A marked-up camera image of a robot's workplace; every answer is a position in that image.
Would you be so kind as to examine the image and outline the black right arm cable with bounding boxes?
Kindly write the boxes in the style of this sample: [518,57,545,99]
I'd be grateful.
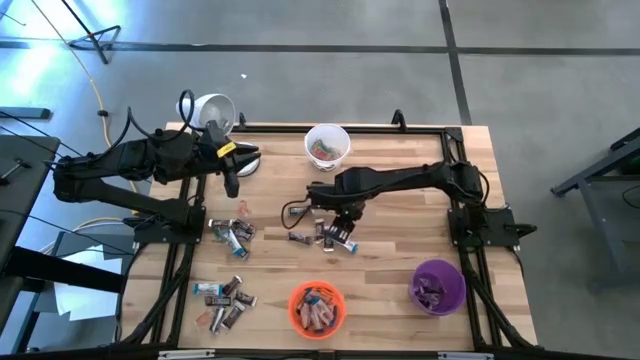
[280,199,314,231]

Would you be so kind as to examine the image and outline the black aluminium table frame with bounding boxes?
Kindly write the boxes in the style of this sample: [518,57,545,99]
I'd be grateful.
[112,123,539,360]

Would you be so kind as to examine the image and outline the black metal cart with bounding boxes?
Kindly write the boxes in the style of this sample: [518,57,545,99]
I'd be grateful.
[549,127,640,291]

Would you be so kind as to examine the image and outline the white metal bracket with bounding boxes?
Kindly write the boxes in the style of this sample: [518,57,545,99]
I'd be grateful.
[437,351,495,360]
[157,349,216,360]

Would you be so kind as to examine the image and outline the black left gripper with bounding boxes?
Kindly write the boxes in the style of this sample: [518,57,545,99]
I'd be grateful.
[198,120,262,199]

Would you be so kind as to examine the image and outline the white plastic bucket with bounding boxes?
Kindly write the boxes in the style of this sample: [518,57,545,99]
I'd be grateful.
[304,123,352,174]

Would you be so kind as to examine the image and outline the black tripod stand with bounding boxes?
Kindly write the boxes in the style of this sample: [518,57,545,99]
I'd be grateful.
[59,0,123,65]

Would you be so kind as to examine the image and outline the yellow floor cable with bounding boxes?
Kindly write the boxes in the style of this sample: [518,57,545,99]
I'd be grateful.
[28,0,137,254]

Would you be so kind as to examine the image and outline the orange plastic basket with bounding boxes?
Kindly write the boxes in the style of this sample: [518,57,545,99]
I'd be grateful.
[287,280,348,342]

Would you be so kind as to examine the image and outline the purple plastic basket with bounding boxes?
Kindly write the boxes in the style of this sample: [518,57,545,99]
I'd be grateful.
[408,258,468,317]

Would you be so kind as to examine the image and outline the black hand tool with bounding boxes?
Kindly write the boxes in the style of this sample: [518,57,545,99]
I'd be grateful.
[0,157,32,186]

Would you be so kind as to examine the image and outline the black side table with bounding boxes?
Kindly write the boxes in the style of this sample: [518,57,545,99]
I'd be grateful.
[0,133,126,354]

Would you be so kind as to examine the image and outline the silver candy bar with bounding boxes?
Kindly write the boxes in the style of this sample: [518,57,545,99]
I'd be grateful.
[208,305,226,335]

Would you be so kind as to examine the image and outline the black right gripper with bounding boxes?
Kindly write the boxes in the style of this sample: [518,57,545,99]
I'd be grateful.
[307,172,366,242]

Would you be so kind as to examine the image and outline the white desk lamp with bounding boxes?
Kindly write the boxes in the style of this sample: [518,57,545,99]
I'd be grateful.
[175,93,262,179]

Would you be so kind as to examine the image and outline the white paper sheets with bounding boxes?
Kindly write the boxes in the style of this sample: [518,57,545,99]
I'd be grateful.
[52,244,124,322]

